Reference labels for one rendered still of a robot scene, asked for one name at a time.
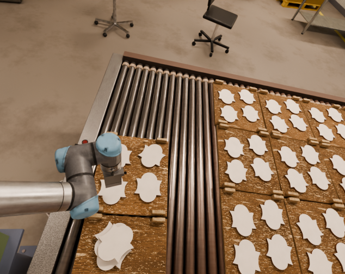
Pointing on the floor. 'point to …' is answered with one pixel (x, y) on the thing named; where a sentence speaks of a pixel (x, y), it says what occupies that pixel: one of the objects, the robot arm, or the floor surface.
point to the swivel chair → (213, 14)
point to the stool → (114, 22)
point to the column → (22, 267)
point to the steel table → (320, 21)
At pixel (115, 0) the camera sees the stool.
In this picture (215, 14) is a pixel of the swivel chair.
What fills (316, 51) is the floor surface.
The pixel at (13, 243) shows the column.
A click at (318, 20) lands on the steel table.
